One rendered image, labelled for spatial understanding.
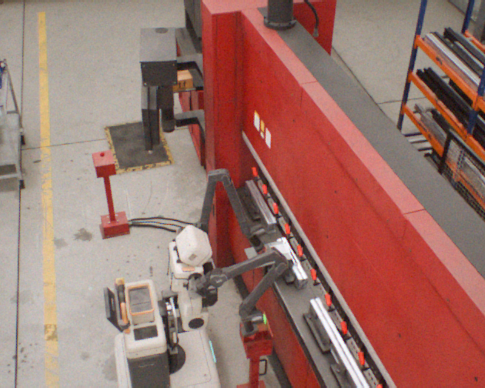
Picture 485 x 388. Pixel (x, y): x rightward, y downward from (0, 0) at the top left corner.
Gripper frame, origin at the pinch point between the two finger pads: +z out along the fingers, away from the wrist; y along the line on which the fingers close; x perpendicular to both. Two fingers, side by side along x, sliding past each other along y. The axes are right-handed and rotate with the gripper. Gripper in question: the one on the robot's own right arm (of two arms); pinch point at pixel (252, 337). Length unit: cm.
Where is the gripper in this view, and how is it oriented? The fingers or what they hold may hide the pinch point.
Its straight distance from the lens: 402.1
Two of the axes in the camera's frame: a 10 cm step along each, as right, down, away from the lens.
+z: 2.2, 7.2, 6.6
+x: -2.3, -6.2, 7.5
